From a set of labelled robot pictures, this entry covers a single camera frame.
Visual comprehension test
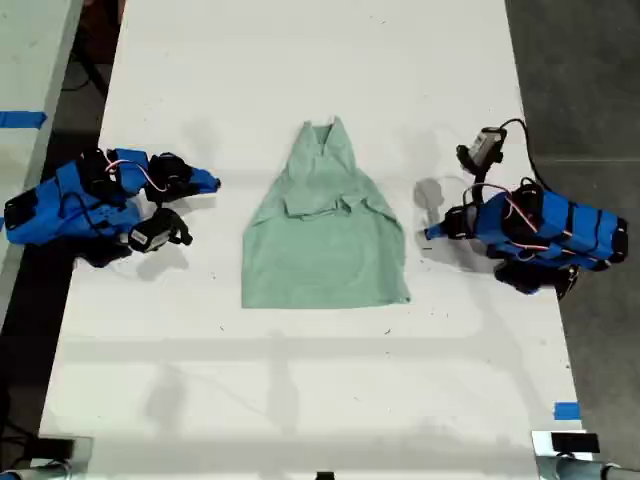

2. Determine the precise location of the pale green T-shirt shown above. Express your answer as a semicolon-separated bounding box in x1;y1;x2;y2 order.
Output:
240;115;412;310

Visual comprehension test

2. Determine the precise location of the long blue tape strip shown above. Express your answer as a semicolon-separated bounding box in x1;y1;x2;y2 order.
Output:
0;110;49;130

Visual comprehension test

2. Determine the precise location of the pale side table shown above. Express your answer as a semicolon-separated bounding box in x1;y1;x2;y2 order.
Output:
0;0;85;321

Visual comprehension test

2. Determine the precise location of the small black box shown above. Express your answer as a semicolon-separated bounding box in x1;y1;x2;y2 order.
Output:
550;432;601;454
35;436;77;460

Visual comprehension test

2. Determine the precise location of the metal table clamp plate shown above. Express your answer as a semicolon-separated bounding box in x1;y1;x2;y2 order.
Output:
530;429;602;480
29;435;95;480

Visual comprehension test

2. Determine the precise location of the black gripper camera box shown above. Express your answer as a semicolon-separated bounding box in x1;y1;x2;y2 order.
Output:
127;206;194;252
456;126;504;201

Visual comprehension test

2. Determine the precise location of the black camera cable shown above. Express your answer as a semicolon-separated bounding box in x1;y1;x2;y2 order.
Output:
498;117;552;194

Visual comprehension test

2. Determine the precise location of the black floor cable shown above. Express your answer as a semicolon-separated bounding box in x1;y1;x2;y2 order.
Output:
62;45;109;99

